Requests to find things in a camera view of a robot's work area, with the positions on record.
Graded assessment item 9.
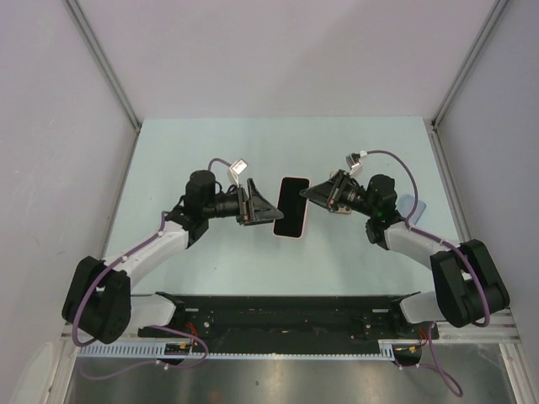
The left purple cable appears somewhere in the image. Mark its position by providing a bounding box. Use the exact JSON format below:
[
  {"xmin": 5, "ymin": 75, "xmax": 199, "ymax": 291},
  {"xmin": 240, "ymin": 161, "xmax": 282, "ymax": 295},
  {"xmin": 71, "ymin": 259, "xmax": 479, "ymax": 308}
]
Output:
[{"xmin": 71, "ymin": 157, "xmax": 235, "ymax": 380}]

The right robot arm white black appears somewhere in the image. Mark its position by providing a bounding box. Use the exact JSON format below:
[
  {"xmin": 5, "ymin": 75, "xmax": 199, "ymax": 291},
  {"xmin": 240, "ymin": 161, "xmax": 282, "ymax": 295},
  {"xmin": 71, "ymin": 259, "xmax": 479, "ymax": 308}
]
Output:
[{"xmin": 300, "ymin": 170, "xmax": 510, "ymax": 338}]

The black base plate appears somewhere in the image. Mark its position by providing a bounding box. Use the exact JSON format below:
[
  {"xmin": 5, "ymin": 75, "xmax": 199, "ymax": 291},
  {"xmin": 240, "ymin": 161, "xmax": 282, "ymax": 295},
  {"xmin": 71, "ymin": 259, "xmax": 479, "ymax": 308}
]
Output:
[{"xmin": 137, "ymin": 295, "xmax": 429, "ymax": 356}]

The left aluminium corner post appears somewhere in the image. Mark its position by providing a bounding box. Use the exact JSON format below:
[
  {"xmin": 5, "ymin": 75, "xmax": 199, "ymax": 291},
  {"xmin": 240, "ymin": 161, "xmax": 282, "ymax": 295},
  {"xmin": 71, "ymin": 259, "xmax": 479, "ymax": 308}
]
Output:
[{"xmin": 61, "ymin": 0, "xmax": 141, "ymax": 135}]

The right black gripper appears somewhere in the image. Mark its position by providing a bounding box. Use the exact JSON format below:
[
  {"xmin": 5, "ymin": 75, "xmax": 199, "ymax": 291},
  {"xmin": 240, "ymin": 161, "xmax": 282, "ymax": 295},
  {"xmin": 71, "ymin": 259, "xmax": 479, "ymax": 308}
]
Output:
[{"xmin": 301, "ymin": 169, "xmax": 377, "ymax": 217}]

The right aluminium side rail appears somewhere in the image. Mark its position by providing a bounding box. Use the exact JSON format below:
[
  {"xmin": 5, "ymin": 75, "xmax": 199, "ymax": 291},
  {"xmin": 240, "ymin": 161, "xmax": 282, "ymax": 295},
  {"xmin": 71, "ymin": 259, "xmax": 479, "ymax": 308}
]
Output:
[{"xmin": 424, "ymin": 120, "xmax": 483, "ymax": 241}]

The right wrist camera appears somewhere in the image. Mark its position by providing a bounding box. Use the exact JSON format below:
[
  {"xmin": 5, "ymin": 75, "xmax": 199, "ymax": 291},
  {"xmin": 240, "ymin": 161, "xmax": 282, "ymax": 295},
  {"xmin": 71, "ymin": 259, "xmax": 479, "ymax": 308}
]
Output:
[{"xmin": 345, "ymin": 151, "xmax": 368, "ymax": 177}]

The gold pink smartphone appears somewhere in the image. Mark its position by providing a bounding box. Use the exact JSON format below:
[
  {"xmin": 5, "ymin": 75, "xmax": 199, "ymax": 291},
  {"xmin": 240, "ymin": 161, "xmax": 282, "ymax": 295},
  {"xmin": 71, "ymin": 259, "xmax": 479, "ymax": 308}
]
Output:
[{"xmin": 329, "ymin": 169, "xmax": 354, "ymax": 215}]

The phone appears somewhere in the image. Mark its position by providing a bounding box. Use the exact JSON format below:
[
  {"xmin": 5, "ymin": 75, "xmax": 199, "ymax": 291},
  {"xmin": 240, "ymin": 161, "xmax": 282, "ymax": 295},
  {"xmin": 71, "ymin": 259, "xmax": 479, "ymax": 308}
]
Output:
[
  {"xmin": 397, "ymin": 194, "xmax": 426, "ymax": 225},
  {"xmin": 273, "ymin": 177, "xmax": 310, "ymax": 239}
]

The white slotted cable duct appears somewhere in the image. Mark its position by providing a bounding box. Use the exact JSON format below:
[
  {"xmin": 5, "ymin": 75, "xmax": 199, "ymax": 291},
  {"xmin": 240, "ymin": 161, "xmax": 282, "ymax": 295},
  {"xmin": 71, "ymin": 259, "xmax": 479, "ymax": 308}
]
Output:
[{"xmin": 77, "ymin": 338, "xmax": 399, "ymax": 362}]

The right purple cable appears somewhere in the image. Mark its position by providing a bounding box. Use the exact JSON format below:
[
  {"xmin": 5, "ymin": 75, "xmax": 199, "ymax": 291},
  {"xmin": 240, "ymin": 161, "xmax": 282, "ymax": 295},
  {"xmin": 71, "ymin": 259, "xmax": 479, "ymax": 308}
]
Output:
[{"xmin": 360, "ymin": 149, "xmax": 492, "ymax": 399}]

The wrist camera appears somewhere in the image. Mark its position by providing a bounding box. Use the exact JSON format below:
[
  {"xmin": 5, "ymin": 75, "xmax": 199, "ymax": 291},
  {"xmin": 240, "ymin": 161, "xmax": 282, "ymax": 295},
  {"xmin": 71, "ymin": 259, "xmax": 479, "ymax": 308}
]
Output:
[
  {"xmin": 345, "ymin": 151, "xmax": 368, "ymax": 177},
  {"xmin": 227, "ymin": 158, "xmax": 248, "ymax": 187}
]

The purple cable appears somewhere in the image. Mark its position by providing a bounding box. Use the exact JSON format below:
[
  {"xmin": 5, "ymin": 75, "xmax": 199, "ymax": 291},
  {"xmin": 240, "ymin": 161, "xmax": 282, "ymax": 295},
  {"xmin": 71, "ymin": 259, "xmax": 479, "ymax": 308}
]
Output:
[
  {"xmin": 360, "ymin": 149, "xmax": 492, "ymax": 399},
  {"xmin": 71, "ymin": 157, "xmax": 235, "ymax": 380}
]

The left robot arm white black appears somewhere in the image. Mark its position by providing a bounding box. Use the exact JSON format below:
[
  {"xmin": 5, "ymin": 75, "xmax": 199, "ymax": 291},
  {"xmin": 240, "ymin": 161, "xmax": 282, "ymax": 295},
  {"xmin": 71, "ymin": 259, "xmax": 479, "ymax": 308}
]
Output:
[{"xmin": 61, "ymin": 170, "xmax": 284, "ymax": 348}]

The aluminium corner post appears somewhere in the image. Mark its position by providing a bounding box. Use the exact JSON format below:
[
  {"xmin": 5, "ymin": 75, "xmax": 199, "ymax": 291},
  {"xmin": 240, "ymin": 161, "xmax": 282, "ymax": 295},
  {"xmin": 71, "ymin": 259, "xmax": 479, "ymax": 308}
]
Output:
[
  {"xmin": 61, "ymin": 0, "xmax": 141, "ymax": 135},
  {"xmin": 430, "ymin": 0, "xmax": 512, "ymax": 130}
]

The right aluminium corner post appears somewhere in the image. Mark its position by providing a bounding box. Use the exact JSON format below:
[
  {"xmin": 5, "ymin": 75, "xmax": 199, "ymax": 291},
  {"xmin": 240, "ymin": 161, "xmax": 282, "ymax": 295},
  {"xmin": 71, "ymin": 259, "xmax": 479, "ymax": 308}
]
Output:
[{"xmin": 430, "ymin": 0, "xmax": 512, "ymax": 130}]

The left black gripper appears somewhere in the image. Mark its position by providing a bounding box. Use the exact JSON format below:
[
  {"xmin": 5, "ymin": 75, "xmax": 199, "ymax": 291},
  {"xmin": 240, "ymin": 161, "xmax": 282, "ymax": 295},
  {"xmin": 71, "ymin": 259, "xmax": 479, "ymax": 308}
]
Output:
[{"xmin": 203, "ymin": 179, "xmax": 282, "ymax": 226}]

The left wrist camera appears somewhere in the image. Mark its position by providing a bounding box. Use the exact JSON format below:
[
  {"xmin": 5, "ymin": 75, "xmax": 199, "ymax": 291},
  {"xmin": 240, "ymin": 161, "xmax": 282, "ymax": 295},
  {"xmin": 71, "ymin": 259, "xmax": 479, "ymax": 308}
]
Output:
[{"xmin": 227, "ymin": 158, "xmax": 248, "ymax": 187}]

